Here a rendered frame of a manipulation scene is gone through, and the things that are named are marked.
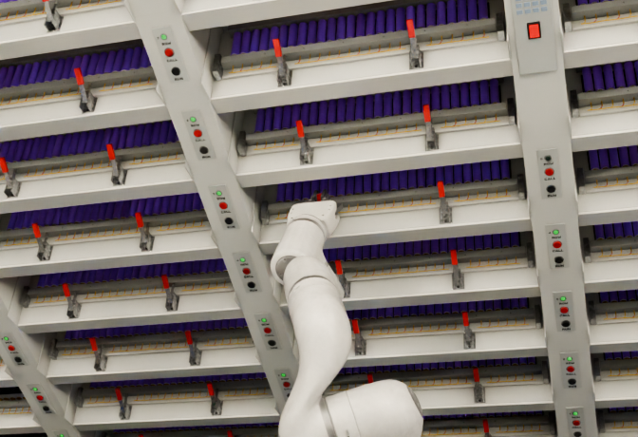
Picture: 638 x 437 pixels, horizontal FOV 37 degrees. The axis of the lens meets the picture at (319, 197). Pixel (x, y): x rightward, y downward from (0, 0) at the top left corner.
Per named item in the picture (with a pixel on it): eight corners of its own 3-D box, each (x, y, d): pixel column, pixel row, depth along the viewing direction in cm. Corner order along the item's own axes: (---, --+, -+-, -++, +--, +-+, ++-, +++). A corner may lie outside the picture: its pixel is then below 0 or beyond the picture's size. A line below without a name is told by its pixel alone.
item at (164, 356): (267, 371, 242) (250, 348, 231) (53, 384, 257) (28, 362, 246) (273, 302, 254) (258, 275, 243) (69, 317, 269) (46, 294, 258)
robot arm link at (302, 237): (334, 250, 193) (310, 213, 190) (322, 283, 181) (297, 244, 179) (299, 265, 196) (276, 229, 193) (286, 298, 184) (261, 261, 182)
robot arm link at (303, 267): (369, 340, 165) (344, 279, 195) (323, 267, 161) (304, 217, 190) (325, 367, 166) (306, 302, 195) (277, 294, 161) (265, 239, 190)
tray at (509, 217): (533, 230, 204) (529, 205, 196) (263, 255, 218) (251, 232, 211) (527, 156, 215) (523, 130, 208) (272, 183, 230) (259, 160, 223)
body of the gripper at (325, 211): (286, 251, 198) (296, 227, 208) (333, 247, 195) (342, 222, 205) (278, 219, 195) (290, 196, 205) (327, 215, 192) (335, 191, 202)
